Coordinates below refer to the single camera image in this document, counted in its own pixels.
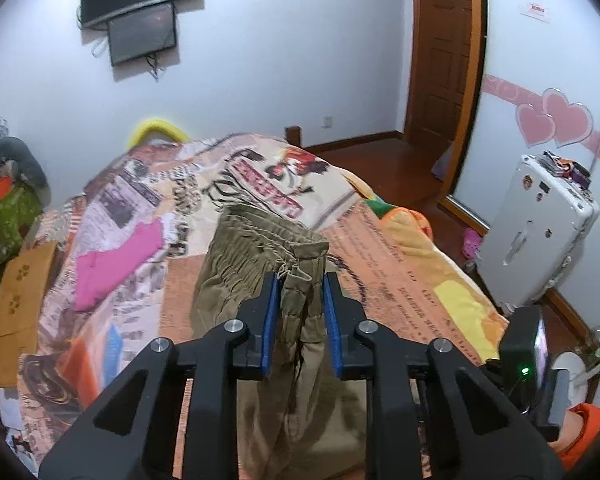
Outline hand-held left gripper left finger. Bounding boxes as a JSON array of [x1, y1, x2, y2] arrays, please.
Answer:
[[37, 272, 281, 480]]

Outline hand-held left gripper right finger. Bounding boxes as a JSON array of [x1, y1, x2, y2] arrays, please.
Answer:
[[322, 271, 566, 480]]

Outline khaki pants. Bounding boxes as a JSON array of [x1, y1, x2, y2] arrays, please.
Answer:
[[190, 204, 376, 480]]

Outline person's right forearm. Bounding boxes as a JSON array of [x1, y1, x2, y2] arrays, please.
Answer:
[[550, 402, 600, 471]]

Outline white round fan base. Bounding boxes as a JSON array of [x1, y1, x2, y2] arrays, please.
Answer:
[[550, 350, 600, 406]]

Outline bed with printed blanket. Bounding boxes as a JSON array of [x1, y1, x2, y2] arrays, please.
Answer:
[[0, 132, 511, 480]]

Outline pink slipper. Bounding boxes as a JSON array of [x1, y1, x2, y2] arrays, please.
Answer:
[[461, 227, 481, 261]]

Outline white suitcase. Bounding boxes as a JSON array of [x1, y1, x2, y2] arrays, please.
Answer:
[[475, 154, 600, 311]]

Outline pink cloth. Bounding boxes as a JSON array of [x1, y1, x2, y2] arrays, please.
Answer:
[[75, 220, 163, 312]]

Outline small items on suitcase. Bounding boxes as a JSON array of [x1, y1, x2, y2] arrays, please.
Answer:
[[537, 150, 596, 191]]

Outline yellow foam tube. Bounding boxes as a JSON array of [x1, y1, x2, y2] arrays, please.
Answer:
[[130, 119, 191, 150]]

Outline wooden lap desk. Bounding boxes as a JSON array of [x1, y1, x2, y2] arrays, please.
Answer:
[[0, 241, 58, 390]]

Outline green patterned storage box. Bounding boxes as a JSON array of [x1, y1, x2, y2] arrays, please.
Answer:
[[0, 182, 43, 268]]

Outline white heart-decorated wardrobe door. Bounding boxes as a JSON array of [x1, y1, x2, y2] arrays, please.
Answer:
[[440, 0, 600, 341]]

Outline brown wooden door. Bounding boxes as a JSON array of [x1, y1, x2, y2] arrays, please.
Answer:
[[405, 0, 481, 148]]

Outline grey plush pillow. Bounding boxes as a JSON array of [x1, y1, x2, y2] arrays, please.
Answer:
[[0, 136, 48, 191]]

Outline white red door label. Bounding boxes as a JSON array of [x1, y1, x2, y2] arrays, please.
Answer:
[[517, 0, 553, 21]]

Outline black hanging cable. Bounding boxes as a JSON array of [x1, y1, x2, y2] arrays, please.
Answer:
[[145, 52, 168, 82]]

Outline small black wall monitor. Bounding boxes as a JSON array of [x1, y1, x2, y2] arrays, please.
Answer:
[[106, 1, 178, 67]]

